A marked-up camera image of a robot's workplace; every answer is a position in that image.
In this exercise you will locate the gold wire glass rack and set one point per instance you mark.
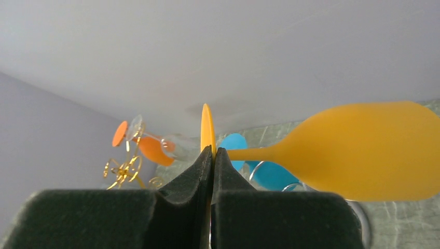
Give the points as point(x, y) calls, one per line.
point(128, 171)

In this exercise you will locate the yellow plastic goblet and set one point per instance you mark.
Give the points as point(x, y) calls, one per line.
point(384, 151)

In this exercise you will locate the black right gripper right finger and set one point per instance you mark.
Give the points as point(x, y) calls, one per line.
point(243, 217)

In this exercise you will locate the orange plastic goblet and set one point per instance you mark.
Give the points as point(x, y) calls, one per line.
point(148, 144)

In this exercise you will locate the clear wine glass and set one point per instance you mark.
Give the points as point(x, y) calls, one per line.
point(163, 150)

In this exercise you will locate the blue plastic goblet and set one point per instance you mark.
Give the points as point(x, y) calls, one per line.
point(268, 175)

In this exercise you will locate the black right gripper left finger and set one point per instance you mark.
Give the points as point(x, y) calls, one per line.
point(174, 216)

